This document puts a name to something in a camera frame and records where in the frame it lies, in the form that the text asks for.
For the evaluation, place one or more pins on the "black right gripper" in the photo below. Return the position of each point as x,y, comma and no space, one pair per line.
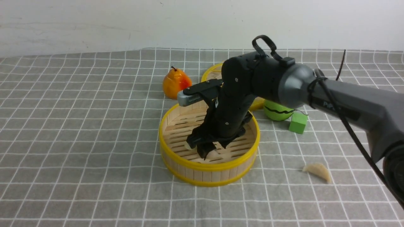
227,114

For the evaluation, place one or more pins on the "bamboo steamer tray yellow rim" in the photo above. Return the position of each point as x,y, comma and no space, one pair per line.
238,158

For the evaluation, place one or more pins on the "orange toy pear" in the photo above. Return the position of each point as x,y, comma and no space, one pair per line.
175,81

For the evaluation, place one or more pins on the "white dumpling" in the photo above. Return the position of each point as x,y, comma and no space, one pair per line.
319,170
187,146

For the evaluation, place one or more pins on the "green toy watermelon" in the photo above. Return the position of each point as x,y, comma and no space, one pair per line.
276,112

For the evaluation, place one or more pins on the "green cube block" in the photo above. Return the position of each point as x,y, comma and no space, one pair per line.
298,123

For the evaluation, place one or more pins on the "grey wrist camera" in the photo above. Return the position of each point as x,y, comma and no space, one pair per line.
205,91

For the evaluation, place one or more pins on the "woven bamboo steamer lid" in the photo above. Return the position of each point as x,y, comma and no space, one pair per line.
214,72

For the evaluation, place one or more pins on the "grey checked tablecloth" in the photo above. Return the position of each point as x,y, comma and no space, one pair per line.
79,148

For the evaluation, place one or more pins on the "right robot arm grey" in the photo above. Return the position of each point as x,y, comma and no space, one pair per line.
373,117

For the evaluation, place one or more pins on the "pinkish dumpling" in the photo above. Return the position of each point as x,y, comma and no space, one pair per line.
214,155

